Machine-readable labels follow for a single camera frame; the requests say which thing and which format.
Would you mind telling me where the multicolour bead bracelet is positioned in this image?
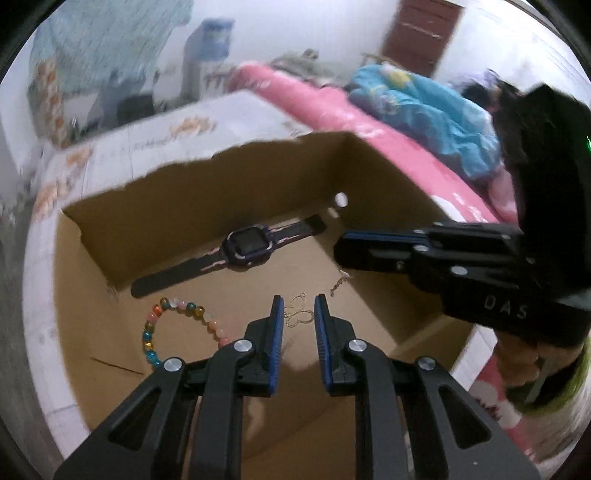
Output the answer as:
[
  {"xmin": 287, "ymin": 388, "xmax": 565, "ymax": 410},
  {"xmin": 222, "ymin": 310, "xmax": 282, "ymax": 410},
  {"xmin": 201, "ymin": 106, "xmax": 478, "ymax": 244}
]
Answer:
[{"xmin": 141, "ymin": 297, "xmax": 230, "ymax": 369}]

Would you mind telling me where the pink strap digital watch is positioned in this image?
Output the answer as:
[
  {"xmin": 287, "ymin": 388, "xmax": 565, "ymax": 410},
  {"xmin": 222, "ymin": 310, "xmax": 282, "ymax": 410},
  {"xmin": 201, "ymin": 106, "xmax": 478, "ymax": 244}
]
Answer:
[{"xmin": 130, "ymin": 214, "xmax": 327, "ymax": 299}]

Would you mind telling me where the person's right hand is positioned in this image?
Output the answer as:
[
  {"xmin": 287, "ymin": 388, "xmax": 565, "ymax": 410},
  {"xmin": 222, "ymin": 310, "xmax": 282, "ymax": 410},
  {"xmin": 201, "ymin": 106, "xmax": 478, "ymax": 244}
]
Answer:
[{"xmin": 494, "ymin": 331, "xmax": 584, "ymax": 405}]

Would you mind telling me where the blue patterned quilt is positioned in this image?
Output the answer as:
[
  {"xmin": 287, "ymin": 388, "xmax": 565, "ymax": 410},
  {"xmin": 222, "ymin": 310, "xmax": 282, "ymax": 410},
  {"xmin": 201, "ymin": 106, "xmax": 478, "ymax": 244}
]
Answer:
[{"xmin": 349, "ymin": 63, "xmax": 501, "ymax": 182}]

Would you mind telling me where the pink floral blanket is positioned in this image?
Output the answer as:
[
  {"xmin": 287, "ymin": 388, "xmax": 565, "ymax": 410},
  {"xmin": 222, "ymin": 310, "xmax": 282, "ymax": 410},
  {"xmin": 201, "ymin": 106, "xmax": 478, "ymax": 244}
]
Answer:
[{"xmin": 228, "ymin": 62, "xmax": 532, "ymax": 454}]

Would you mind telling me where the brown cardboard box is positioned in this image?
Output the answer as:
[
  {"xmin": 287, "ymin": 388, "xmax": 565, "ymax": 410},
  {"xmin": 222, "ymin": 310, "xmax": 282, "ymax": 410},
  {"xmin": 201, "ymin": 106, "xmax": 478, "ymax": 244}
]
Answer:
[{"xmin": 54, "ymin": 133, "xmax": 471, "ymax": 456}]

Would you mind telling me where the sleeping person's dark-haired head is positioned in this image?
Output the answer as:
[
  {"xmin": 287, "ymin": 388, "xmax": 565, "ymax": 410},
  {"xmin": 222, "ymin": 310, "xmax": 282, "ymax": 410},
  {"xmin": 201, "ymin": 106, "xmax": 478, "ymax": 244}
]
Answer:
[{"xmin": 461, "ymin": 76, "xmax": 522, "ymax": 130}]

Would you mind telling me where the grey green pillow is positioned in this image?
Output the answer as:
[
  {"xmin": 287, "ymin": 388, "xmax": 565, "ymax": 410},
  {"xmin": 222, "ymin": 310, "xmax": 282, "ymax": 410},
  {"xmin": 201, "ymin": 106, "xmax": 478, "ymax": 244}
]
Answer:
[{"xmin": 270, "ymin": 49, "xmax": 355, "ymax": 88}]

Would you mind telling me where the brown wooden door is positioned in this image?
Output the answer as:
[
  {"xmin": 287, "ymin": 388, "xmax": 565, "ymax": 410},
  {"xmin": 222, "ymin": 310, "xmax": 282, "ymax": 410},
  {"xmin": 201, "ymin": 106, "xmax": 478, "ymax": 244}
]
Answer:
[{"xmin": 381, "ymin": 0, "xmax": 464, "ymax": 77}]

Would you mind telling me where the floral patterned board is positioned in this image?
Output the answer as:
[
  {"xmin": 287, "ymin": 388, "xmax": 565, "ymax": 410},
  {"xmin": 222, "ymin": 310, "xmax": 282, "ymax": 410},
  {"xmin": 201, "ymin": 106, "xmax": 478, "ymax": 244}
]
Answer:
[{"xmin": 23, "ymin": 91, "xmax": 491, "ymax": 458}]

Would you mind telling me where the blue water jug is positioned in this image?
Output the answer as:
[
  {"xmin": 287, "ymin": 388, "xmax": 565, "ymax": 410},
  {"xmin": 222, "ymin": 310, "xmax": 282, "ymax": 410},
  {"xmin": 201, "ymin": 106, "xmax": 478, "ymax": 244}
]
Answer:
[{"xmin": 181, "ymin": 18, "xmax": 235, "ymax": 101}]

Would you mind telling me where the teal floral hanging cloth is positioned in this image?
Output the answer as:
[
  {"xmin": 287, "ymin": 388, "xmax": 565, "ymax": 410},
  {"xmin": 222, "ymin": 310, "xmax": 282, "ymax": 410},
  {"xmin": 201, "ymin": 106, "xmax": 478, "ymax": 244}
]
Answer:
[{"xmin": 29, "ymin": 0, "xmax": 193, "ymax": 148}]

